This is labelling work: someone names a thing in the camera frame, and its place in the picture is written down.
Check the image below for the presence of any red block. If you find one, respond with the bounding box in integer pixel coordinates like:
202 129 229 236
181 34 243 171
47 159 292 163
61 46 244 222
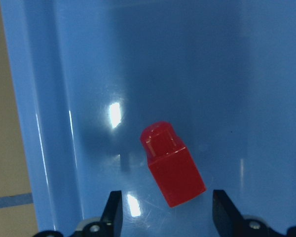
140 121 207 208

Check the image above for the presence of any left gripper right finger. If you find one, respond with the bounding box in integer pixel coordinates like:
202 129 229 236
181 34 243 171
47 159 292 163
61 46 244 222
212 189 272 237

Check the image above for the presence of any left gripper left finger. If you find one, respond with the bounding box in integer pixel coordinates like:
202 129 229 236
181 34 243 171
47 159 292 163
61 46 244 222
75 191 123 237

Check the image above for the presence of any blue plastic tray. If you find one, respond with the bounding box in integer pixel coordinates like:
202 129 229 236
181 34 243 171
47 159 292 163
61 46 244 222
0 0 296 237

